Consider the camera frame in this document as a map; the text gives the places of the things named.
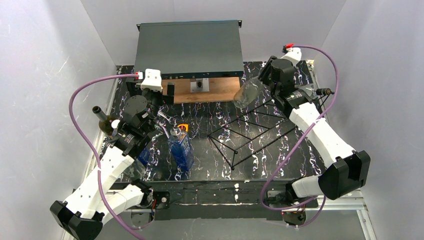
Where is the clear round bottle front left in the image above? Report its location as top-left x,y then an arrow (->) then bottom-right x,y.
123,160 -> 146,182

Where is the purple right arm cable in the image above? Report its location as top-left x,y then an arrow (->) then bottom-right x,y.
259,44 -> 340,228

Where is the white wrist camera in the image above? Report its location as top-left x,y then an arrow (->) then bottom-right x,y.
135,68 -> 163,93
280,43 -> 302,66

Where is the wooden board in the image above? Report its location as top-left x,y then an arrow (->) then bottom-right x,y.
161,77 -> 241,104

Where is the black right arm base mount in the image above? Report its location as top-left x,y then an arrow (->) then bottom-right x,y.
264,190 -> 307,226

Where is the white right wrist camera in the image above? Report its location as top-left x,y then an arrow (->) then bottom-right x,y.
280,43 -> 302,66

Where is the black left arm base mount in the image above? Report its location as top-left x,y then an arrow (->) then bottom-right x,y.
145,191 -> 171,210

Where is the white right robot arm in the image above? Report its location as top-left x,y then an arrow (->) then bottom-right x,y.
258,56 -> 371,204

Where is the clear round glass bottle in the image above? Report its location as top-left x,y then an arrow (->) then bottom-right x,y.
233,76 -> 264,109

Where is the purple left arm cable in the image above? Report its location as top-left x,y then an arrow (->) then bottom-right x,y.
68,73 -> 147,240

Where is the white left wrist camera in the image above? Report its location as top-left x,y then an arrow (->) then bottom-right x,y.
135,68 -> 163,93

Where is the blue square bottle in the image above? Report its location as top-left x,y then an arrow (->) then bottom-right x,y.
137,147 -> 150,167
167,126 -> 195,172

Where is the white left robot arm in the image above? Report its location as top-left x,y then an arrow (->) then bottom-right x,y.
50,80 -> 174,240

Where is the blue square bottle left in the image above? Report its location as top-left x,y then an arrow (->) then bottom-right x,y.
137,147 -> 150,167

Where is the grey rack-mount device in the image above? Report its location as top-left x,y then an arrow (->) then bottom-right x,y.
134,19 -> 244,80

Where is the orange small object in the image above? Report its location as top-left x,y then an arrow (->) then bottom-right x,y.
177,123 -> 189,132

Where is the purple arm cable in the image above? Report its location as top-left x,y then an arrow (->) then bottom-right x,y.
68,73 -> 147,240
259,44 -> 340,228

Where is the blue square bottle front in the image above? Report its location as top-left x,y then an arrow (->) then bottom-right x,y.
167,126 -> 195,172

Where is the dark green wine bottle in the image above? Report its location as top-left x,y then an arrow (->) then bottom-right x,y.
92,106 -> 118,137

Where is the black wire wine rack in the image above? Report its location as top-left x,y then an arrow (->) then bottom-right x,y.
207,97 -> 302,171

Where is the silver wrench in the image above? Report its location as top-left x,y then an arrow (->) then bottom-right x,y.
157,110 -> 178,127

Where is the clear square bottle black cap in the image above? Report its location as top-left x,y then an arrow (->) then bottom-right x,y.
304,84 -> 334,98

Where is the metal bracket on board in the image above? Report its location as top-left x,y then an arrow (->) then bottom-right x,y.
190,78 -> 210,93

